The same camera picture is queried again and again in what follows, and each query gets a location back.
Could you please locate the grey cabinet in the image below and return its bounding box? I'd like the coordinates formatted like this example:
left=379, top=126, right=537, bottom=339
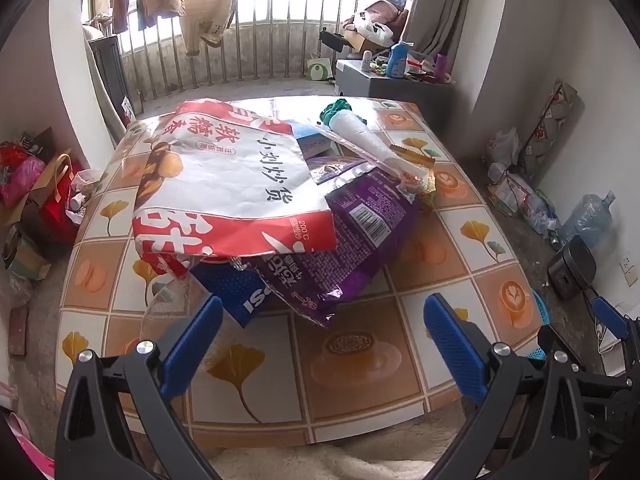
left=334, top=59, right=456, bottom=106

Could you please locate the clear water jug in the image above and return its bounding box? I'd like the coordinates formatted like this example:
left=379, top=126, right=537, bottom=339
left=557, top=191, right=615, bottom=248

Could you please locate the dark folded panel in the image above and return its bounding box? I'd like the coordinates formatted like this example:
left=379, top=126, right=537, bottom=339
left=90, top=35, right=136, bottom=121

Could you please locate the metal balcony railing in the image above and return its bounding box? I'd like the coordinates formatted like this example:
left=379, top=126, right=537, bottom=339
left=120, top=0, right=396, bottom=101

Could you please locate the blue plastic basket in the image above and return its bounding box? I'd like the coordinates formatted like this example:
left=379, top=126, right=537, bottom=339
left=530, top=290, right=551, bottom=361

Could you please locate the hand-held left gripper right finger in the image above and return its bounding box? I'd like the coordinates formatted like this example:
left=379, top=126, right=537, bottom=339
left=423, top=293, right=596, bottom=480

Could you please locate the printed folded cardboard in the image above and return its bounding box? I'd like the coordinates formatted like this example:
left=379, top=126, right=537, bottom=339
left=517, top=80, right=586, bottom=181

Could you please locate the beige hanging garment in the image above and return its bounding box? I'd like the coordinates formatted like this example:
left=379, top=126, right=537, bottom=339
left=180, top=0, right=238, bottom=56

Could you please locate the open cardboard box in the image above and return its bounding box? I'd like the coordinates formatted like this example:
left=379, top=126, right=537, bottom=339
left=342, top=30, right=381, bottom=52

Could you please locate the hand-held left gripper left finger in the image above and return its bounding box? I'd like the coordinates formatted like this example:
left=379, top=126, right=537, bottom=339
left=54, top=295, right=224, bottom=480

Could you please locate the green plastic bag bundle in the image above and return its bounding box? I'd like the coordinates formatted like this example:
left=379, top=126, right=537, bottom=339
left=320, top=100, right=368, bottom=126

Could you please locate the white plastic bag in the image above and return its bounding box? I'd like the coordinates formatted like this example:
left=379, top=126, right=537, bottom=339
left=350, top=10, right=396, bottom=48

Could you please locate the clear bottle blue label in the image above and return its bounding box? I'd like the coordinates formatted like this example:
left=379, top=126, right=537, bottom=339
left=142, top=255, right=281, bottom=331

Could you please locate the pink bag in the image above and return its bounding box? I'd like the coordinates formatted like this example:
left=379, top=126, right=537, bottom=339
left=0, top=155, right=46, bottom=208

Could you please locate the pile of plastic packaging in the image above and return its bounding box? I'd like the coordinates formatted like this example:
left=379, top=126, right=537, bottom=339
left=487, top=162, right=561, bottom=236

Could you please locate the white shopping bag green logo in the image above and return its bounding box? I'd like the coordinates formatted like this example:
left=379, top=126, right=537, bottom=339
left=306, top=52, right=335, bottom=83

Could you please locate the white bag red print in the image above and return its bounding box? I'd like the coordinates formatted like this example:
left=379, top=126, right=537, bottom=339
left=487, top=127, right=521, bottom=166

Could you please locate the black rice cooker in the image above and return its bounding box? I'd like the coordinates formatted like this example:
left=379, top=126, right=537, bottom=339
left=547, top=235, right=598, bottom=301

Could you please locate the red white snack bag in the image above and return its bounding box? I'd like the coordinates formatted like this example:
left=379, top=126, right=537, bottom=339
left=131, top=99, right=338, bottom=277

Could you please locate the white fluffy blanket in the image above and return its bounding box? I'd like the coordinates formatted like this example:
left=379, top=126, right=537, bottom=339
left=205, top=405, right=471, bottom=480

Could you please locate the brown cardboard box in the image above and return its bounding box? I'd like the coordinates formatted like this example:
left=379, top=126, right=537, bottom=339
left=5, top=232, right=53, bottom=281

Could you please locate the purple snack bag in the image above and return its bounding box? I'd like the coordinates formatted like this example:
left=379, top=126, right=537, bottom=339
left=252, top=156, right=422, bottom=330

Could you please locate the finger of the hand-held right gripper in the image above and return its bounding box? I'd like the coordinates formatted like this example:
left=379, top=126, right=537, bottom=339
left=591, top=296, right=640, bottom=396

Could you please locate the white paper cone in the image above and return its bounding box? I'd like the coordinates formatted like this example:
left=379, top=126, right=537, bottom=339
left=327, top=112, right=408, bottom=173

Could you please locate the blue white cardboard box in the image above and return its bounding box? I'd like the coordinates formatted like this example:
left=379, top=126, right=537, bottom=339
left=292, top=127, right=337, bottom=160

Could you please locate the blue plastic bottle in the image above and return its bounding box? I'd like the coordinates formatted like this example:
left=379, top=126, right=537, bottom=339
left=387, top=42, right=411, bottom=78

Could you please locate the grey curtain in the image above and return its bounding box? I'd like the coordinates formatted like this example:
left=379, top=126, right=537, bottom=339
left=405, top=0, right=476, bottom=56

